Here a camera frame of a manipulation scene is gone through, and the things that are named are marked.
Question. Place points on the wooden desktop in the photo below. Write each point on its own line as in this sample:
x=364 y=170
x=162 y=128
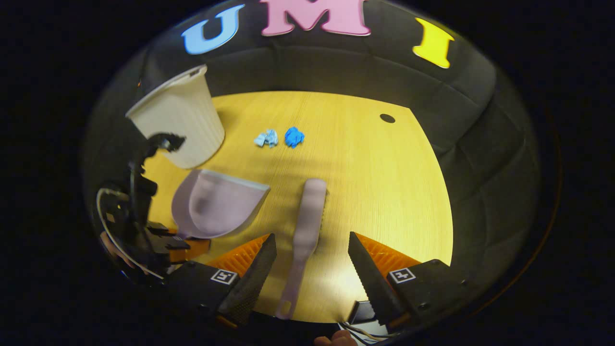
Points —
x=375 y=192

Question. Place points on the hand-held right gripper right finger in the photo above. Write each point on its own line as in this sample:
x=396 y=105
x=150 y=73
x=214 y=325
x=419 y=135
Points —
x=370 y=278

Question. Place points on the pale pink small broom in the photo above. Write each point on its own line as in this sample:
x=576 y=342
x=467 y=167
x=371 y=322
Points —
x=310 y=216

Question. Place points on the black backdrop cloth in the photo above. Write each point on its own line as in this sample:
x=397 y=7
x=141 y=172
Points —
x=336 y=62

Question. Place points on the white garbage bin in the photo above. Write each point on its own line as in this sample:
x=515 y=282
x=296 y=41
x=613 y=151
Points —
x=182 y=120

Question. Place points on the dark round desk grommet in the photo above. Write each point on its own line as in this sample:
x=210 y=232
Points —
x=387 y=118

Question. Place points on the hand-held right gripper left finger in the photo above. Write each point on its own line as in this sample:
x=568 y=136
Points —
x=252 y=278

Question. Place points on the pale pink dustpan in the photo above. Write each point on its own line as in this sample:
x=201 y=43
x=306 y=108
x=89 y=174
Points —
x=221 y=202

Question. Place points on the light blue paper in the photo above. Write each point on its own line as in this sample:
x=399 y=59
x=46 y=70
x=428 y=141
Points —
x=266 y=138

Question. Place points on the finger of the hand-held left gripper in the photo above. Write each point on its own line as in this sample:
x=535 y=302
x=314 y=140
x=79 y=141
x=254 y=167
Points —
x=197 y=247

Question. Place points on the dark blue paper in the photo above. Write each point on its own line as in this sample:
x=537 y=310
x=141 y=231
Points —
x=294 y=137

